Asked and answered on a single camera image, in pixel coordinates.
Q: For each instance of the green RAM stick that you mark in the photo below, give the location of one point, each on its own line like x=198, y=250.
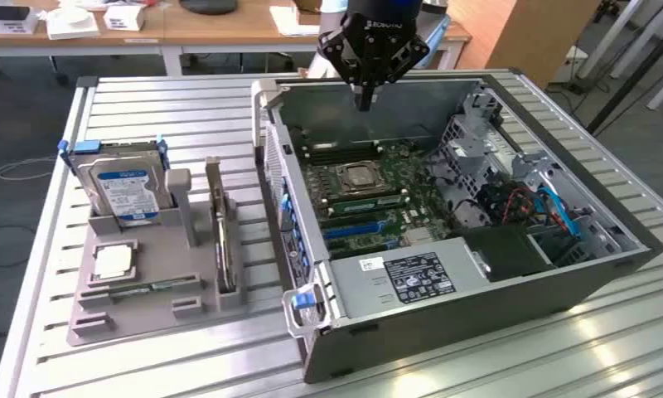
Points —
x=144, y=287
x=365, y=205

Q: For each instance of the graphics card with black fan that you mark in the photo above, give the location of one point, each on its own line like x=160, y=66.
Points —
x=222, y=232

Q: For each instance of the blue case latch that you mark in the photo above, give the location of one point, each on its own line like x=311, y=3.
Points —
x=301, y=300

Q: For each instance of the CPU socket with metal cover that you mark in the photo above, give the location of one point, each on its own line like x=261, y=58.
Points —
x=359, y=176

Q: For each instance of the open dark grey PC case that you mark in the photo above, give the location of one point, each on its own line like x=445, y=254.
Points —
x=448, y=331

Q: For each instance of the grey power supply with label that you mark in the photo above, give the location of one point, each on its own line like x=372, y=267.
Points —
x=365, y=290

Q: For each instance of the metal disk bay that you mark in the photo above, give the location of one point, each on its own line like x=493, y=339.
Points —
x=536, y=166

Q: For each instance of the white floor unit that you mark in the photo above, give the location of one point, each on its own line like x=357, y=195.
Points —
x=569, y=68

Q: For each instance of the wooden cabinet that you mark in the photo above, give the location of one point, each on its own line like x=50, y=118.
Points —
x=531, y=41

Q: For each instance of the black round pad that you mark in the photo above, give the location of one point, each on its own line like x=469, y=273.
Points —
x=207, y=6

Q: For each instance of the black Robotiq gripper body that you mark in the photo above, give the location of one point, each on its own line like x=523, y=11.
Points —
x=379, y=25

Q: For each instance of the white box with printed label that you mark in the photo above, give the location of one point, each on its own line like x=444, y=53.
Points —
x=14, y=27

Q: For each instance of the white paper stack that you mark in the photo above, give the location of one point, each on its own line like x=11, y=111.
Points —
x=293, y=27

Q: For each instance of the hard disk with blue label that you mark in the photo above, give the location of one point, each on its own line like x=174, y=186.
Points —
x=124, y=190

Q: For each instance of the silver chipset heatsink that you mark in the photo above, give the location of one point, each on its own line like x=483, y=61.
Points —
x=420, y=237

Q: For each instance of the small white carton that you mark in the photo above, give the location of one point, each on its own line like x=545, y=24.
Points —
x=124, y=18

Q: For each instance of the white table frame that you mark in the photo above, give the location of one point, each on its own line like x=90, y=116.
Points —
x=601, y=51

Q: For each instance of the grey parts rack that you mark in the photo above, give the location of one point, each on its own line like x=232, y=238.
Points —
x=160, y=257

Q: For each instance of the black slanted pole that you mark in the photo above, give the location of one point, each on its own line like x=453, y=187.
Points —
x=636, y=81

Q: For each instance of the green motherboard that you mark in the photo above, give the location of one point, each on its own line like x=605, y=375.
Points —
x=415, y=207

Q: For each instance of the silver CPU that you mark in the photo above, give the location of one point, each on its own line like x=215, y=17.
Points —
x=114, y=261

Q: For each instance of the wooden desk with white frame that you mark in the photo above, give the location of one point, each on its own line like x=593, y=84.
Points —
x=227, y=25

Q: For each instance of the brown cardboard box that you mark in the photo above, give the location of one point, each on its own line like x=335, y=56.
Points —
x=307, y=16

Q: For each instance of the black plastic shroud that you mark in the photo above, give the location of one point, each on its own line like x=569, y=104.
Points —
x=503, y=248

